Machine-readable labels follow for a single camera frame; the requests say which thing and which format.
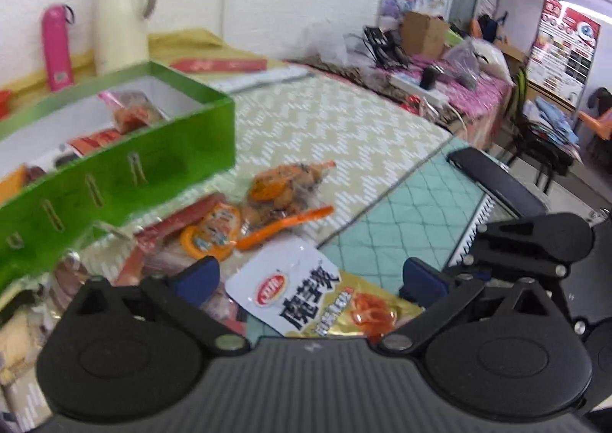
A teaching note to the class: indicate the pink thermos bottle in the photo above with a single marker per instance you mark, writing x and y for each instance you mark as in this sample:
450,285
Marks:
56,46

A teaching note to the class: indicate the orange cartoon snack packet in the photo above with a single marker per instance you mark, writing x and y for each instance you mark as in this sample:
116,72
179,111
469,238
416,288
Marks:
208,227

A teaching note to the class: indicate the red mixed nuts bag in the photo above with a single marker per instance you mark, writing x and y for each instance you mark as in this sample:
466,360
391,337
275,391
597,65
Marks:
88,144

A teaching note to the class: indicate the cream thermal jug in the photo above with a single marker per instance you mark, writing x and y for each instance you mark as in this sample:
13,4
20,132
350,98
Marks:
120,34

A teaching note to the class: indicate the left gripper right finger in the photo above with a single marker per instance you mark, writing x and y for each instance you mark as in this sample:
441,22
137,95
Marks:
442,299

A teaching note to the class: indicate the green cardboard box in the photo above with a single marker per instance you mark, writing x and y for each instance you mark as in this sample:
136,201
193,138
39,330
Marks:
149,167

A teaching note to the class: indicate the white power strip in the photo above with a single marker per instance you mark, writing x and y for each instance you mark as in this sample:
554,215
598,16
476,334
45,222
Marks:
405,83

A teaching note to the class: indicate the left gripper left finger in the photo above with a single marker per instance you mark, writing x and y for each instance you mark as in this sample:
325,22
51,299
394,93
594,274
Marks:
180,298

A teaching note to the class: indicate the brown cardboard box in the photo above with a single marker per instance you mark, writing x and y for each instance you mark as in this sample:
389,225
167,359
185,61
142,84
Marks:
423,35

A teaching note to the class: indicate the colourful wall poster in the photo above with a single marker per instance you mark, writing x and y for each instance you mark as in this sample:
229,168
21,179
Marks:
562,53

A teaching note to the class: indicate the yellow white konjac snack packet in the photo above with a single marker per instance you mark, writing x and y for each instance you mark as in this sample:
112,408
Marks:
296,290

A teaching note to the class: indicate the beige cracker packet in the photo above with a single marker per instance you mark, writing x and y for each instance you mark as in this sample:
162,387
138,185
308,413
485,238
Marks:
26,324

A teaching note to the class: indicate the clear orange snack bag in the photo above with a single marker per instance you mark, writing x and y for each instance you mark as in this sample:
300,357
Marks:
282,198

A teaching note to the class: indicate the pink clear cracker bag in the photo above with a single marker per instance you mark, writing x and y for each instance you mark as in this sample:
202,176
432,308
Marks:
131,110

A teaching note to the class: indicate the yellow tablecloth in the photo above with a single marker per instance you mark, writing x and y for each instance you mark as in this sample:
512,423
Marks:
165,47

